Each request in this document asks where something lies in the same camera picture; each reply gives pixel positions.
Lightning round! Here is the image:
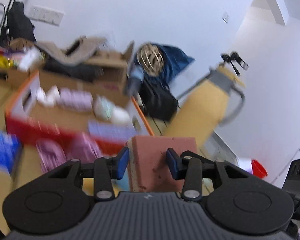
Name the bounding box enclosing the black camcorder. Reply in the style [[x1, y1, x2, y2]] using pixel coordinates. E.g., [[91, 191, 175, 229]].
[[229, 52, 249, 71]]

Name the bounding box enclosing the yellow thermos jug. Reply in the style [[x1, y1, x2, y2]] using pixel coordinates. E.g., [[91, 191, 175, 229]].
[[164, 64, 246, 150]]

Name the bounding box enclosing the wooden slat folding table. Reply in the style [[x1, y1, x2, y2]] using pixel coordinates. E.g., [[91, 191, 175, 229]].
[[0, 79, 215, 233]]

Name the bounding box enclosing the red bucket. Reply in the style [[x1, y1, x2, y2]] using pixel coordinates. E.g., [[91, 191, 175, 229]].
[[251, 159, 268, 179]]

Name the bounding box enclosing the small white soft item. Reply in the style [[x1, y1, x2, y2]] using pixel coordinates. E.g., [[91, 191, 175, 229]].
[[36, 85, 60, 108]]

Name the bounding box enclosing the pink sponge block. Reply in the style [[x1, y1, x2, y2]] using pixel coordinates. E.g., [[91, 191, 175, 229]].
[[126, 135, 198, 192]]

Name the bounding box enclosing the blue water bottle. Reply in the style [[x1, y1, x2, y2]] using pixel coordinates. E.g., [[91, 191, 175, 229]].
[[125, 66, 145, 95]]

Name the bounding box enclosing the lavender plush toy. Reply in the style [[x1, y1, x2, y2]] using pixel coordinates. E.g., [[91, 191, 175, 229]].
[[57, 88, 93, 112]]

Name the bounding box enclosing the small brown cardboard box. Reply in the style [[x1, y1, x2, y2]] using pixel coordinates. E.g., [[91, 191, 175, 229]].
[[0, 37, 43, 89]]

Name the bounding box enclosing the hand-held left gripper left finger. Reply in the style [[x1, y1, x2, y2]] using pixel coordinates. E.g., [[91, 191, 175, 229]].
[[49, 147, 130, 200]]

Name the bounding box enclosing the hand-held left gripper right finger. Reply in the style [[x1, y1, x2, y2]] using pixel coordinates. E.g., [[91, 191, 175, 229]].
[[166, 148, 253, 202]]

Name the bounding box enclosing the white wall outlet strip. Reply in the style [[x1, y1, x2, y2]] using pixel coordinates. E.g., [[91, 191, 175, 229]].
[[30, 5, 65, 27]]

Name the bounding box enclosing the pale green plush toy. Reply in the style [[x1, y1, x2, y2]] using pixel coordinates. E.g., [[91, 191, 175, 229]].
[[94, 95, 115, 120]]

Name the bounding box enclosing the open brown cardboard box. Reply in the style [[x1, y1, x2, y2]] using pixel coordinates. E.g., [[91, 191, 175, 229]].
[[39, 41, 135, 95]]

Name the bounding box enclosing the red cardboard box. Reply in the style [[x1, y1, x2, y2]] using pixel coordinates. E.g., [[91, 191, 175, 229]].
[[4, 69, 155, 159]]

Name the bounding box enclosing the wicker ball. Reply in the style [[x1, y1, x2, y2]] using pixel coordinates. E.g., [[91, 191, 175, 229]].
[[136, 44, 164, 77]]

